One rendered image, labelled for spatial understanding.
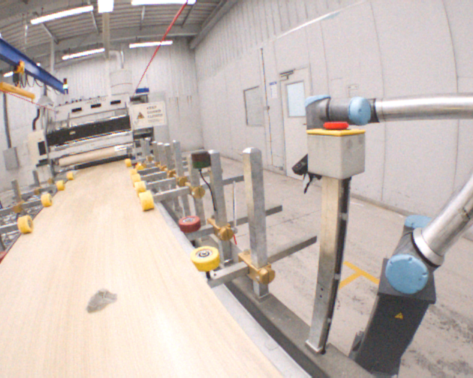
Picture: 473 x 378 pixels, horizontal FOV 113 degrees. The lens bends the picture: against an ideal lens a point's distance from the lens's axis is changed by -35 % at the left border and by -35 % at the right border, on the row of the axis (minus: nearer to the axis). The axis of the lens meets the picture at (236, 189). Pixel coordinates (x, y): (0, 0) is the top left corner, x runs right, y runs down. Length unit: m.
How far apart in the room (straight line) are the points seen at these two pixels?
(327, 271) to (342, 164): 0.21
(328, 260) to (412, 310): 0.70
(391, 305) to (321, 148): 0.82
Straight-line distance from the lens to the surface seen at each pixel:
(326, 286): 0.48
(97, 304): 0.57
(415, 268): 0.77
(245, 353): 0.42
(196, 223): 0.85
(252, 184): 0.59
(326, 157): 0.36
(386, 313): 1.10
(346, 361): 0.65
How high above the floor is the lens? 1.25
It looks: 17 degrees down
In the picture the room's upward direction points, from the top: 6 degrees counter-clockwise
